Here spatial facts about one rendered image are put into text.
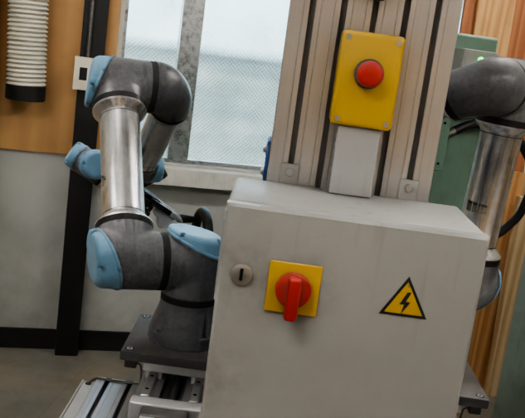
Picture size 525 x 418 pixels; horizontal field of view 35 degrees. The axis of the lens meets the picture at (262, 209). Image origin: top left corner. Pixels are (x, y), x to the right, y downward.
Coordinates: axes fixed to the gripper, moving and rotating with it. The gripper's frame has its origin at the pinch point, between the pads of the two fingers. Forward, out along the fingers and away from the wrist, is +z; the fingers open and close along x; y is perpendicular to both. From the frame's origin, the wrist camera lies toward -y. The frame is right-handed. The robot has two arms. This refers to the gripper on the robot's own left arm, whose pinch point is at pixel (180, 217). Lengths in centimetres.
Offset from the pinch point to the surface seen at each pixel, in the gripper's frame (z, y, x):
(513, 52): 106, -132, -113
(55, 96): -41, 2, -122
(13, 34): -68, -9, -106
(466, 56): 32, -81, 21
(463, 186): 57, -55, 15
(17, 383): 9, 100, -87
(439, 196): 53, -49, 15
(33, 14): -66, -20, -105
